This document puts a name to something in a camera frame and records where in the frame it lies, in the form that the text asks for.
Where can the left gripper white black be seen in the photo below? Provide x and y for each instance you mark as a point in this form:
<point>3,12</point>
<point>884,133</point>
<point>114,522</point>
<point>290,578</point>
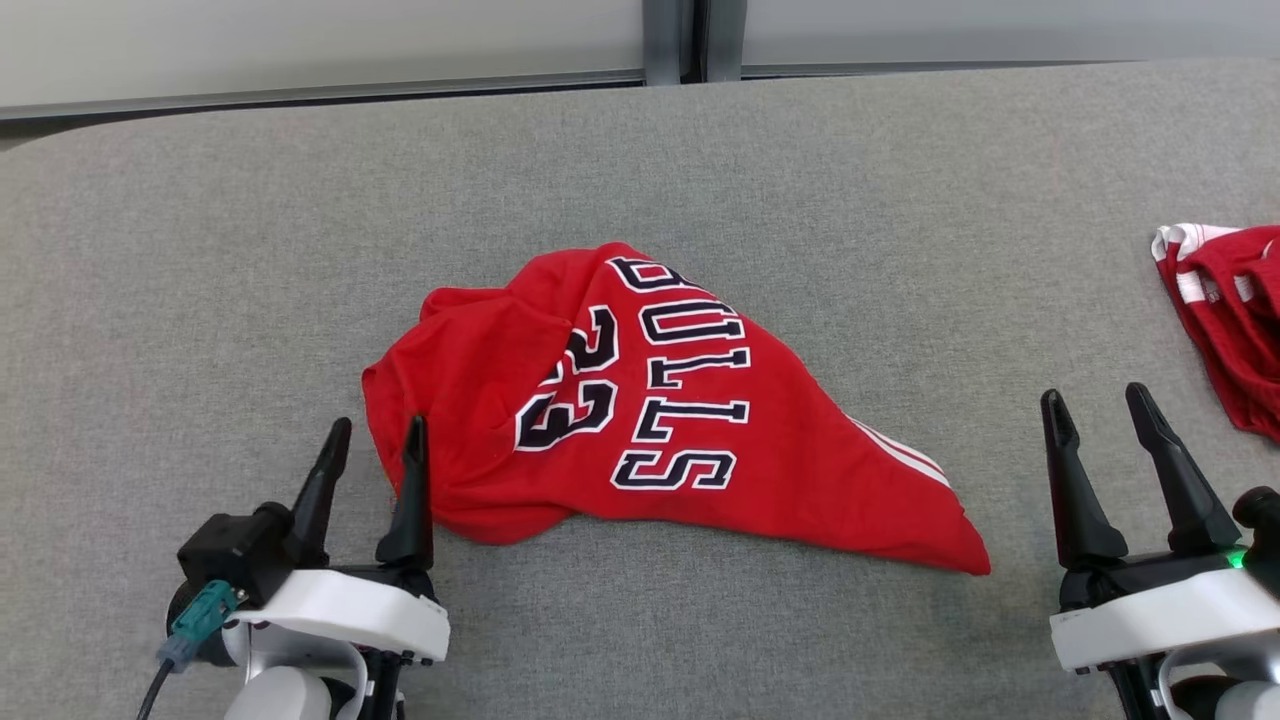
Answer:
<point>360,615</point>

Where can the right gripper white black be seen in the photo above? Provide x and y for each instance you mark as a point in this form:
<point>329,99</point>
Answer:
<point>1170,610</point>

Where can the red Bulls 23 jersey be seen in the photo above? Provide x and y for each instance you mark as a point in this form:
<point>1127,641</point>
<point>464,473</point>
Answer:
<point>480,380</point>

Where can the red shorts white side stripe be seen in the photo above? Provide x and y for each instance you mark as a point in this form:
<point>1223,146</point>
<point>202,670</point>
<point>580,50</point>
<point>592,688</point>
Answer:
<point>1235,310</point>

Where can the left white grey robot arm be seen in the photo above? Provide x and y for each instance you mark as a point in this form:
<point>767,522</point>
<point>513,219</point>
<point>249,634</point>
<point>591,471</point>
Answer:
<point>290,690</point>

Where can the right white grey robot arm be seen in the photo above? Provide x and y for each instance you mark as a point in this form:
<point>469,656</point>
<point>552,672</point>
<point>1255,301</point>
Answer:
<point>1220,695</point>

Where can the grey fabric sofa seat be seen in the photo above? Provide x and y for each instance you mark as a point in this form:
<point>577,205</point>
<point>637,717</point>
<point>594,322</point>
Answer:
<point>200,250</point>

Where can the right black wrist camera box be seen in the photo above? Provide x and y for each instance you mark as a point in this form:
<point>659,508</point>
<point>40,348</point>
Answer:
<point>1262,520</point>

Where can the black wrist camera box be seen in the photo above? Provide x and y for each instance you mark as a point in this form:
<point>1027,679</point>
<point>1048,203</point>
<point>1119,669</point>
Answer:
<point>235,550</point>
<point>1262,520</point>

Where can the left black wrist camera box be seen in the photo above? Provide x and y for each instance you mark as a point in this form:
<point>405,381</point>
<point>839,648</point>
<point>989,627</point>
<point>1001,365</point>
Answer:
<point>235,550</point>

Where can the dark grey wall rail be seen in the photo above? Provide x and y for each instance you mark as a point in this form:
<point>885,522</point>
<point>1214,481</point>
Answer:
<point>300,95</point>
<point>950,67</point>

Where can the grey vertical post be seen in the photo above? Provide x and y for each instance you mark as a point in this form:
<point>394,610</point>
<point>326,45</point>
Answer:
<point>724,38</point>
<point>663,40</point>

